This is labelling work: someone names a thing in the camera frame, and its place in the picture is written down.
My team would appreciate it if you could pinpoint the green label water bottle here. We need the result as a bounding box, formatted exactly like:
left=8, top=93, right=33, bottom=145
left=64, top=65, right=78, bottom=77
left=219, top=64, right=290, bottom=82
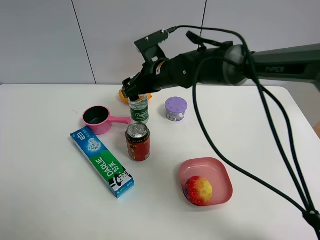
left=128, top=94, right=149, bottom=124

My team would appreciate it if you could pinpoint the red soda can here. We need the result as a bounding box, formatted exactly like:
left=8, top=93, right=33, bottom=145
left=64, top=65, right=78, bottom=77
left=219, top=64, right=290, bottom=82
left=125, top=122, right=151, bottom=162

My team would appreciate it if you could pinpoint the orange mango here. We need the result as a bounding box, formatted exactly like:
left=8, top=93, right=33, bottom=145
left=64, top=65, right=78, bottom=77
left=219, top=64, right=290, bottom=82
left=118, top=89, right=152, bottom=104

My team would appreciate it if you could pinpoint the red yellow dimpled ball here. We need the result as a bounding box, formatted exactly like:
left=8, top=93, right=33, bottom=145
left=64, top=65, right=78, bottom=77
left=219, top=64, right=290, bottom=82
left=183, top=176, right=213, bottom=206

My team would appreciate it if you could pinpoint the pink toy saucepan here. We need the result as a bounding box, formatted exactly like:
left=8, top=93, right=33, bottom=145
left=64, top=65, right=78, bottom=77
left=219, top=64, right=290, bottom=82
left=82, top=105, right=131, bottom=135

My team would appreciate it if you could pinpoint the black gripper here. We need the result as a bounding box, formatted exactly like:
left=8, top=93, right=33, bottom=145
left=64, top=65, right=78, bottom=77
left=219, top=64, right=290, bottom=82
left=122, top=48, right=225, bottom=102

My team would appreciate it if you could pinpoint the pink square plate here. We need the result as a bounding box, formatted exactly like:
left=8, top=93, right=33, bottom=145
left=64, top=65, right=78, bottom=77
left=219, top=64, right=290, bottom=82
left=178, top=157, right=233, bottom=207

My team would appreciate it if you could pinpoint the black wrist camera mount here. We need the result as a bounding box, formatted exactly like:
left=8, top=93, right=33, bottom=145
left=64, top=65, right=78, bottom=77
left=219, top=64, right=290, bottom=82
left=134, top=29, right=169, bottom=64

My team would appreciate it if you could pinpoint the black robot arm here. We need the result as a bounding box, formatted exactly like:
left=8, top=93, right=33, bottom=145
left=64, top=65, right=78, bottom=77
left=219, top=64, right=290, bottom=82
left=122, top=44, right=320, bottom=98

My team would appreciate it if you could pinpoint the purple lid air freshener jar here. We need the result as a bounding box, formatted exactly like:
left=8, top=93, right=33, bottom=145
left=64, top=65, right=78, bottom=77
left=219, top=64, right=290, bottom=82
left=164, top=96, right=188, bottom=122

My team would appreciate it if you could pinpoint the blue green toothpaste box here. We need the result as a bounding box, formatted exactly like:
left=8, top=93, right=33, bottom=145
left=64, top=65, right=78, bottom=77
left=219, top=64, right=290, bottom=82
left=70, top=126, right=135, bottom=199

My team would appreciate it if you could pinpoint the black cable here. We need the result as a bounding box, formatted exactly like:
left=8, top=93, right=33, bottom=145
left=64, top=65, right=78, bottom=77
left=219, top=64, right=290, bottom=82
left=167, top=24, right=320, bottom=240

